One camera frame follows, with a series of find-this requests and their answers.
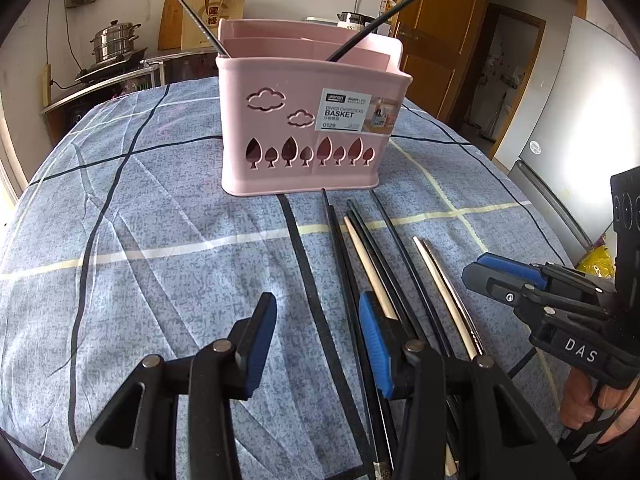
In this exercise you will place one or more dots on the metal table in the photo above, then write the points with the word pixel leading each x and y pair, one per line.
pixel 155 62

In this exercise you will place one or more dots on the beige power strip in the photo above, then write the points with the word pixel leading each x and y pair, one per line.
pixel 47 85

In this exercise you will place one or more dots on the black chopstick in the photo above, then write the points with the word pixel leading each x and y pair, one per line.
pixel 336 245
pixel 370 245
pixel 400 245
pixel 346 270
pixel 390 12
pixel 200 24

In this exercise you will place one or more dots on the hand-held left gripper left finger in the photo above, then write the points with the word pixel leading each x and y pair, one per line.
pixel 259 347

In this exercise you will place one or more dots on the blue checked blanket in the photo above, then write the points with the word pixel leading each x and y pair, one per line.
pixel 150 210

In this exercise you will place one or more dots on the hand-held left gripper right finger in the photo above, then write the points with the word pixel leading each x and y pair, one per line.
pixel 375 347

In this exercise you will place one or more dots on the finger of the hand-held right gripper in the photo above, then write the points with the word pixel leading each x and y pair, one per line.
pixel 510 266
pixel 492 286

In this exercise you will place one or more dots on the brown paper bag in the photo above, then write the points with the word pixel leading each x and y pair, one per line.
pixel 225 7

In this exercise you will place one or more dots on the brown wooden door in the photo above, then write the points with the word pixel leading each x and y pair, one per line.
pixel 440 35

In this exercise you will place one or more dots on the silver refrigerator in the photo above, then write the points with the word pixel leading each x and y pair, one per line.
pixel 565 125

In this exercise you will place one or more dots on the white electric kettle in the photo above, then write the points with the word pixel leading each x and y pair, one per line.
pixel 352 19

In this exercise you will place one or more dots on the steel steamer pot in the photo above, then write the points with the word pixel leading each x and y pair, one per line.
pixel 116 42

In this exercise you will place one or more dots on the light wooden chopstick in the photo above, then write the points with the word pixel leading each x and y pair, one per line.
pixel 440 290
pixel 367 265

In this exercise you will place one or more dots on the person's right hand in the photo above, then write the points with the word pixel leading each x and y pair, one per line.
pixel 575 405

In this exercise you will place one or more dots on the black induction cooker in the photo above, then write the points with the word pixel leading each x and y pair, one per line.
pixel 107 70

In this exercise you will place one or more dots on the pink plastic chopstick basket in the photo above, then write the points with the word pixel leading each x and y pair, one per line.
pixel 270 125

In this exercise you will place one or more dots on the wooden cutting board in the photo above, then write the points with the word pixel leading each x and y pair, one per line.
pixel 170 25

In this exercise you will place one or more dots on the yellow plastic bag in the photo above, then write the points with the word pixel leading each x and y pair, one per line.
pixel 597 260

